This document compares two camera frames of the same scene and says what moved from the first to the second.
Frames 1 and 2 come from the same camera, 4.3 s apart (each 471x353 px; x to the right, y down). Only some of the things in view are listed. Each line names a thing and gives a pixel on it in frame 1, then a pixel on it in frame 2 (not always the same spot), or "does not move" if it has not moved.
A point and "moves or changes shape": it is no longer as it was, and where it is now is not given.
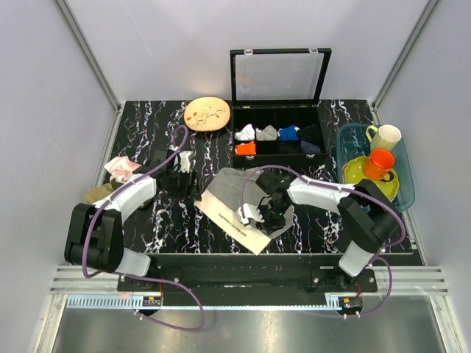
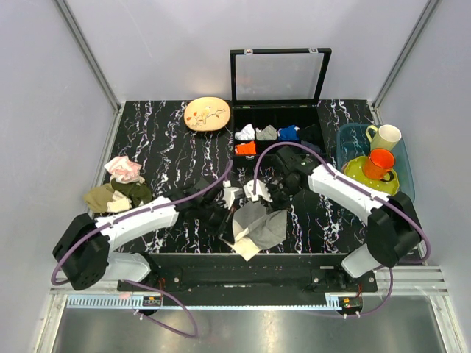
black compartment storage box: x=277 y=119 does not move
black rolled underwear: x=312 y=132 does not move
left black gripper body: x=179 y=183 to x=217 y=217
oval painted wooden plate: x=207 y=114 does not move
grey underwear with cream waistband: x=227 y=189 moves or changes shape
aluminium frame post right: x=429 y=6 does not move
